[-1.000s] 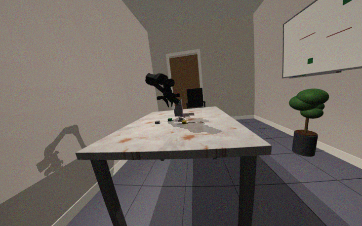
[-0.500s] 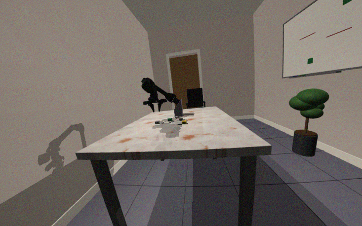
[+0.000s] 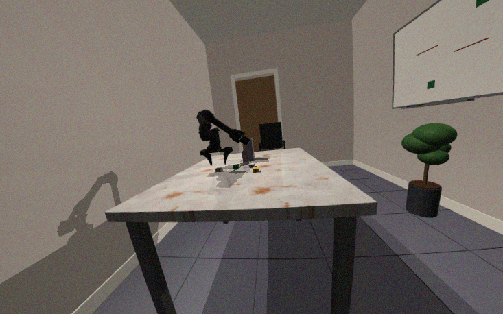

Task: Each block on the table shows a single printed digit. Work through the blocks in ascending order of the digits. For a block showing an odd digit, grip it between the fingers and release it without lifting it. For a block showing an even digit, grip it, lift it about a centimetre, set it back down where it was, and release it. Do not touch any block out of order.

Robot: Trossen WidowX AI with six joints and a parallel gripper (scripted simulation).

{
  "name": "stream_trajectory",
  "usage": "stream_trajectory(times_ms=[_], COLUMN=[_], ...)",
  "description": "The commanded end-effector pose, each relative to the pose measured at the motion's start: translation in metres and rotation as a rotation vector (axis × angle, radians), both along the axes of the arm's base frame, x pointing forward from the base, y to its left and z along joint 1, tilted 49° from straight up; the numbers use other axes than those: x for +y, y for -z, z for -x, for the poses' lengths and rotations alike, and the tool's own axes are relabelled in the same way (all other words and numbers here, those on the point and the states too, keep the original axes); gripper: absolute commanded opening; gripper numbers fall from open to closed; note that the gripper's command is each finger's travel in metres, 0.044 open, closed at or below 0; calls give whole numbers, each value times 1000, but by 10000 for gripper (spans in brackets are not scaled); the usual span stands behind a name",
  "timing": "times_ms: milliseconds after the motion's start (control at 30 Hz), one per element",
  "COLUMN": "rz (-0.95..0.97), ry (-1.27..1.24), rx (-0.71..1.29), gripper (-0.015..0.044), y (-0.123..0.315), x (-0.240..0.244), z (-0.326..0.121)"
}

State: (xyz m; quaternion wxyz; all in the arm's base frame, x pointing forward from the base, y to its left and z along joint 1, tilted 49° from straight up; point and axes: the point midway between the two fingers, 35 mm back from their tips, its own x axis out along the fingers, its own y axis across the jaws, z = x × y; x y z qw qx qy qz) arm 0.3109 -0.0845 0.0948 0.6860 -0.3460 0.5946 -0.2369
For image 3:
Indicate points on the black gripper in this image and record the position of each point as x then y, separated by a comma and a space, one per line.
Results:
226, 150

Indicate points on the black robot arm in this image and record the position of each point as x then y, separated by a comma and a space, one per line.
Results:
205, 118

